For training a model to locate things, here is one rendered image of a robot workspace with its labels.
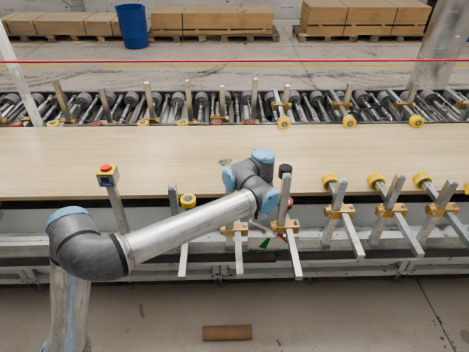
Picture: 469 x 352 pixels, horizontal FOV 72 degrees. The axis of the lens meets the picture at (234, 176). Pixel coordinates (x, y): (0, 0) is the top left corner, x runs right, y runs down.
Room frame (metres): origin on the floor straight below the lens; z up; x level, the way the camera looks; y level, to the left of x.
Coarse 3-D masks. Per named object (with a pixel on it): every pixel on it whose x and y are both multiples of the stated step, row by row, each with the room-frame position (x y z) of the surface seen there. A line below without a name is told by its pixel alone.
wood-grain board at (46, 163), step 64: (0, 128) 1.91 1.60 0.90; (64, 128) 1.91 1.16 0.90; (128, 128) 1.92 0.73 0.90; (192, 128) 1.93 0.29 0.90; (256, 128) 1.94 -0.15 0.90; (320, 128) 1.95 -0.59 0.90; (384, 128) 1.96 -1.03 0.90; (448, 128) 1.97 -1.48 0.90; (0, 192) 1.26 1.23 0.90; (64, 192) 1.26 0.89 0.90; (128, 192) 1.27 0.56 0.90; (192, 192) 1.27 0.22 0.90; (320, 192) 1.29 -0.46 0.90
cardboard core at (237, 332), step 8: (208, 328) 0.95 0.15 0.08; (216, 328) 0.95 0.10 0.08; (224, 328) 0.95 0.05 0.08; (232, 328) 0.95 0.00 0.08; (240, 328) 0.95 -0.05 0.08; (248, 328) 0.95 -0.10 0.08; (208, 336) 0.91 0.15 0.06; (216, 336) 0.91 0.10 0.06; (224, 336) 0.91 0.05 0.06; (232, 336) 0.91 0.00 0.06; (240, 336) 0.91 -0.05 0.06; (248, 336) 0.91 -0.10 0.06
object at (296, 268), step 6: (288, 216) 1.15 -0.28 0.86; (288, 228) 1.06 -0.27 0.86; (288, 234) 1.03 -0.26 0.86; (288, 240) 0.99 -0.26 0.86; (294, 240) 0.99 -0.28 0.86; (288, 246) 0.97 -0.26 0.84; (294, 246) 0.96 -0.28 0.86; (294, 252) 0.92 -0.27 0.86; (294, 258) 0.89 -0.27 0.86; (294, 264) 0.86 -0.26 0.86; (294, 270) 0.83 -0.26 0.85; (300, 270) 0.82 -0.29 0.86; (300, 276) 0.80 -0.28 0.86
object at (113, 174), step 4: (100, 164) 1.09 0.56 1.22; (104, 164) 1.09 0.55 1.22; (108, 164) 1.09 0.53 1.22; (112, 164) 1.09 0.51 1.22; (116, 164) 1.09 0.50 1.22; (112, 168) 1.06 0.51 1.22; (116, 168) 1.07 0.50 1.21; (96, 172) 1.04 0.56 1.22; (100, 172) 1.04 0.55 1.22; (104, 172) 1.03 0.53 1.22; (108, 172) 1.04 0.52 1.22; (112, 172) 1.04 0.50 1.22; (116, 172) 1.06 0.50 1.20; (96, 176) 1.02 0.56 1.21; (108, 176) 1.02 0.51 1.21; (112, 176) 1.02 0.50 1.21; (116, 176) 1.05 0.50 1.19; (100, 180) 1.02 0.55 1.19; (112, 180) 1.02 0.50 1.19; (116, 180) 1.04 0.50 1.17; (116, 184) 1.03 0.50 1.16
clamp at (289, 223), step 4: (288, 220) 1.11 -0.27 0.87; (292, 220) 1.11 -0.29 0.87; (296, 220) 1.11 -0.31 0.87; (272, 224) 1.08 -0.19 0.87; (276, 224) 1.08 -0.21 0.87; (288, 224) 1.08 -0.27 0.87; (292, 224) 1.08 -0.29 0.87; (272, 228) 1.06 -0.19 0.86; (276, 228) 1.06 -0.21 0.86; (280, 228) 1.06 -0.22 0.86; (284, 228) 1.06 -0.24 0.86; (292, 228) 1.06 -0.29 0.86; (296, 228) 1.06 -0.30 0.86; (280, 232) 1.06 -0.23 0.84; (284, 232) 1.06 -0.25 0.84; (296, 232) 1.06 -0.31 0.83
